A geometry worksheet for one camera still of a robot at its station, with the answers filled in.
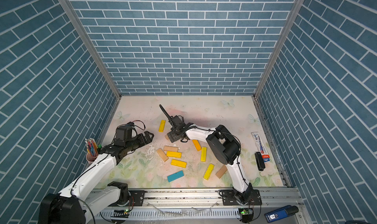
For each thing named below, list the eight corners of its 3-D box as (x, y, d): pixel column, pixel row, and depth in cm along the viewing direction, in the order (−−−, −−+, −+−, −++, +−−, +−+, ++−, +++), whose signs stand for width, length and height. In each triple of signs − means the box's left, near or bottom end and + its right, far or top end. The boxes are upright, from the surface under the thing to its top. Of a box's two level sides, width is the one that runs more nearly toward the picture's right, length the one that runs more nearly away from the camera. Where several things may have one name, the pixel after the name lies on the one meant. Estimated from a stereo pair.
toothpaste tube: (264, 162, 89) (265, 160, 87) (251, 133, 102) (252, 132, 100) (270, 161, 89) (271, 159, 87) (256, 133, 102) (258, 131, 100)
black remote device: (258, 171, 85) (260, 169, 82) (254, 154, 91) (255, 152, 89) (264, 171, 85) (266, 169, 82) (259, 154, 91) (261, 152, 89)
